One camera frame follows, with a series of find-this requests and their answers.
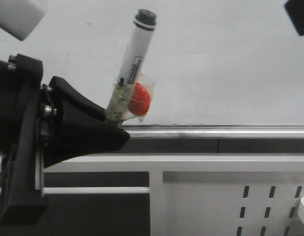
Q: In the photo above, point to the red magnet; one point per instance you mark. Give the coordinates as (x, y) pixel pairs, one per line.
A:
(141, 98)

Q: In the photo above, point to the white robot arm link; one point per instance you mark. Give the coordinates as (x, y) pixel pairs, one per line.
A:
(20, 17)

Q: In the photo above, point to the white whiteboard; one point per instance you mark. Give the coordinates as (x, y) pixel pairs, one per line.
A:
(213, 61)

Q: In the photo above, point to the aluminium whiteboard tray rail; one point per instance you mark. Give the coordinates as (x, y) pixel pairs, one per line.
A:
(201, 131)

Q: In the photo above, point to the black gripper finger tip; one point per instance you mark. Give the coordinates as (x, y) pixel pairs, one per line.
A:
(295, 11)

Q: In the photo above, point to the white whiteboard marker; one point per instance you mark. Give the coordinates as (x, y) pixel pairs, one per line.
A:
(144, 26)

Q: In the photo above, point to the white metal rack frame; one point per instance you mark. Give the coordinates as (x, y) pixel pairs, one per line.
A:
(156, 166)

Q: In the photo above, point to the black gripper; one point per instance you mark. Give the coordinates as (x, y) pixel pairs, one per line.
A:
(26, 114)

